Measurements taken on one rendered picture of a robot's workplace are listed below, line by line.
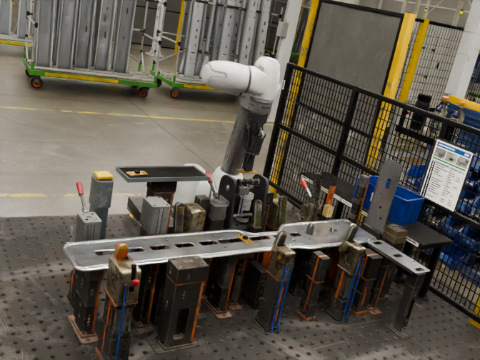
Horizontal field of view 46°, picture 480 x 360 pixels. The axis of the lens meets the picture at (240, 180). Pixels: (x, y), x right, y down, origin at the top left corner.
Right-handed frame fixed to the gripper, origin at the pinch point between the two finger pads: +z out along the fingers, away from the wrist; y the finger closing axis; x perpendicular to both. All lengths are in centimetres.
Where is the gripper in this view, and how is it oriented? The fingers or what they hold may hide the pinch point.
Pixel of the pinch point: (248, 161)
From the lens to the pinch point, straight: 227.6
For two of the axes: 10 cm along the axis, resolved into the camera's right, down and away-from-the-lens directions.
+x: 8.5, 0.0, 5.2
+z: -1.9, 9.3, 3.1
